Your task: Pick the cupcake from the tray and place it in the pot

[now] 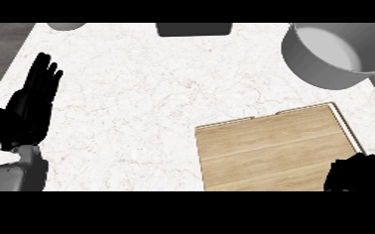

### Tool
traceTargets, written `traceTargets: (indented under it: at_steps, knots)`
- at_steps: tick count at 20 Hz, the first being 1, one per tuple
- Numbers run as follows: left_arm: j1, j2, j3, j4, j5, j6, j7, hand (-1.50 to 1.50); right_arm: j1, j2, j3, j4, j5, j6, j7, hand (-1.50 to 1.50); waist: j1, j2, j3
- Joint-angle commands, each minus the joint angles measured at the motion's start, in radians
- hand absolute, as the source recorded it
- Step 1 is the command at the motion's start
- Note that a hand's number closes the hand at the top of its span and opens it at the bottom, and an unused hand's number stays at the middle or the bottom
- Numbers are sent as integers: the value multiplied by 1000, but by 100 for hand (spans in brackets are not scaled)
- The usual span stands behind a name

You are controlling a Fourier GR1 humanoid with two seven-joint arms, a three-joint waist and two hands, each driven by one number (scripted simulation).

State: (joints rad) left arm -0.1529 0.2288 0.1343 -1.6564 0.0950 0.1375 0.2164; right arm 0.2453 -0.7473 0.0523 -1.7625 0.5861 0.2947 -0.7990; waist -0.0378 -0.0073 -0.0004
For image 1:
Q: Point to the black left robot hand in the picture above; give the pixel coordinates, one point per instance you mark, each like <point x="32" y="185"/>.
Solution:
<point x="29" y="102"/>

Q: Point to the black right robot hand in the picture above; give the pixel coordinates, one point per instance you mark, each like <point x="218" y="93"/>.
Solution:
<point x="351" y="175"/>

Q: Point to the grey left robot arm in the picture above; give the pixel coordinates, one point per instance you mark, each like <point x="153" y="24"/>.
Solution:
<point x="22" y="172"/>

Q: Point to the wooden tray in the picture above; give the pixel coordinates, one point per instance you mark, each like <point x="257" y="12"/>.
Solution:
<point x="276" y="152"/>

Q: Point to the grey metal pot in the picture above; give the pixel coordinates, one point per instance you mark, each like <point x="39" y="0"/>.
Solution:
<point x="321" y="59"/>

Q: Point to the dark grey appliance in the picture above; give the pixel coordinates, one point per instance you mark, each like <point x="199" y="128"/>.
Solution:
<point x="11" y="43"/>

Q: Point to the grey round object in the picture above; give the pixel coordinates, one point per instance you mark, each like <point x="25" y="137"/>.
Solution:
<point x="65" y="25"/>

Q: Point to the dark grey box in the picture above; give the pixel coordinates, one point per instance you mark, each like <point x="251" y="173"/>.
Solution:
<point x="193" y="29"/>

